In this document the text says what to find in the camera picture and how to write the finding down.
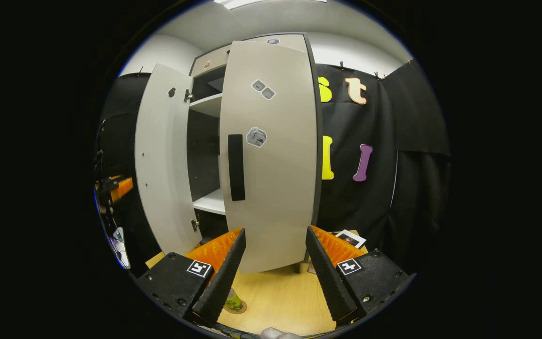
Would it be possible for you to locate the white book with photo cover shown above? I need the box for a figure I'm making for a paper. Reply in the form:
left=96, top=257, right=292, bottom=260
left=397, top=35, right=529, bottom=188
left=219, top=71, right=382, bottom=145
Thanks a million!
left=334, top=229, right=367, bottom=249

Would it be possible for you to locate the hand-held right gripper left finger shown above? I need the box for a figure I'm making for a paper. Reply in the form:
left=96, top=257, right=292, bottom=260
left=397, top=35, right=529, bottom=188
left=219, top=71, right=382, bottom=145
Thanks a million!
left=134, top=228, right=247, bottom=326

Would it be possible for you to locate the black backdrop cloth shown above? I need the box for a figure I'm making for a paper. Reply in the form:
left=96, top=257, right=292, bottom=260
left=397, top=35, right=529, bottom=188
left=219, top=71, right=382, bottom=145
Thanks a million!
left=96, top=61, right=451, bottom=274

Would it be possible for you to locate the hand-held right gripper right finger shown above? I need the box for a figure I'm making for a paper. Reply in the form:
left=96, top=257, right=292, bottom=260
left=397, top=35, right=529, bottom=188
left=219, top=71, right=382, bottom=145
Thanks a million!
left=305, top=225, right=417, bottom=326

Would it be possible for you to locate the grey cabinet door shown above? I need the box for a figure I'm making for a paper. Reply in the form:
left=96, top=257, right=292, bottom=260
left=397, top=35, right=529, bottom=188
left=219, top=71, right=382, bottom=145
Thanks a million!
left=219, top=40, right=318, bottom=274
left=134, top=64, right=203, bottom=257

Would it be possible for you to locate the grey cabinet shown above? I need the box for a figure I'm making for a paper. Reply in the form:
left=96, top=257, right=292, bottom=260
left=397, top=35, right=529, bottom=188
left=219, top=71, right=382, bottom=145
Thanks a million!
left=187, top=32, right=323, bottom=274

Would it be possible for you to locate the green label clear bottle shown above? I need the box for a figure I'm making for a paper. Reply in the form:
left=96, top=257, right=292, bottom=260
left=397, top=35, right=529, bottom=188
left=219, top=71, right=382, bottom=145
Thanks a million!
left=224, top=287, right=244, bottom=311

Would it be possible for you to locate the grey cabinet drawer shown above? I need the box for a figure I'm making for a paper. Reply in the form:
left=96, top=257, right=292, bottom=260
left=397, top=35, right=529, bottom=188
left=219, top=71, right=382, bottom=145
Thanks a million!
left=191, top=34, right=309, bottom=78

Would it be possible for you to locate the black door handle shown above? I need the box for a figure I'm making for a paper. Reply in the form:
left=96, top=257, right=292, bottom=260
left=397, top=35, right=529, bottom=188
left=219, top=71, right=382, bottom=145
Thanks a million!
left=227, top=134, right=246, bottom=202

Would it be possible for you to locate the large ceiling light panel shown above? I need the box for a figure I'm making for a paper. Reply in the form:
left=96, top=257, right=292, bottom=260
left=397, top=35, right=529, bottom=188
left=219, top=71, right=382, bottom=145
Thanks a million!
left=214, top=0, right=328, bottom=10

